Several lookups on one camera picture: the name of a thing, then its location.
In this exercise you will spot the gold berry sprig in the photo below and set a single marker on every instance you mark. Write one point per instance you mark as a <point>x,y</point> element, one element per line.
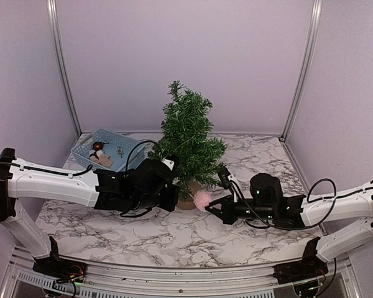
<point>120,152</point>

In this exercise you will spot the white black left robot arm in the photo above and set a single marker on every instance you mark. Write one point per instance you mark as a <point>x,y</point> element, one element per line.
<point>133,193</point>

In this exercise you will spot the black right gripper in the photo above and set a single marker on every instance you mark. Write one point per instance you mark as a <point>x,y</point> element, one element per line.
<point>227,215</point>

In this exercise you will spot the right aluminium corner post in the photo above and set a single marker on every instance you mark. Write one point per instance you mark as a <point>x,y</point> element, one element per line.
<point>309,52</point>

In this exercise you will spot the beige burlap bow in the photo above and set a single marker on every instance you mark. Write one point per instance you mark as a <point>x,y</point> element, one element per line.
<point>105,160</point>

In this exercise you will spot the light blue perforated plastic basket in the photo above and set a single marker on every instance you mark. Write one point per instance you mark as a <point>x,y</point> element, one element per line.
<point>113,140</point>

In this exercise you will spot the white cotton boll sprig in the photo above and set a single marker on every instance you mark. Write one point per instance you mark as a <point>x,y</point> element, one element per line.
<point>94,155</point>

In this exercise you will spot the aluminium front rail frame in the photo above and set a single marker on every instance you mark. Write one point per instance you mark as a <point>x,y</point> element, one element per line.
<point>117,280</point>

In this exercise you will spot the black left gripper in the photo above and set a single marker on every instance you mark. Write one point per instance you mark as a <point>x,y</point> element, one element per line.
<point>170,204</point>

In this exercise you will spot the aluminium corner post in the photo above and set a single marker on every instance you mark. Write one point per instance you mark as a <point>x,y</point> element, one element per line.
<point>60,57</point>
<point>309,52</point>

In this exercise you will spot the dark red bauble ornament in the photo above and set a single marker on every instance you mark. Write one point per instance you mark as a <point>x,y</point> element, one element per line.
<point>97,146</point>

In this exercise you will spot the small green christmas tree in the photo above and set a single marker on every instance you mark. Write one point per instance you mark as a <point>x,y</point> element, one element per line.
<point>186,132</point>

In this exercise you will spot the left aluminium corner post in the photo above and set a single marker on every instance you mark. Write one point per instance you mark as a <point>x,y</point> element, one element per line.
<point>60,57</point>

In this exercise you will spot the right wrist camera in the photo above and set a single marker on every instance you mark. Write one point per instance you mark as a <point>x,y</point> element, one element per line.
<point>230,182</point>

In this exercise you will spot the pink fluffy pompom ornament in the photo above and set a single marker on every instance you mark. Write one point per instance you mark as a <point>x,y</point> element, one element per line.
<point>201,200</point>

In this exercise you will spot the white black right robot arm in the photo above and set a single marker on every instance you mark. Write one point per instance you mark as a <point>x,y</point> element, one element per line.
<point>302,212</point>

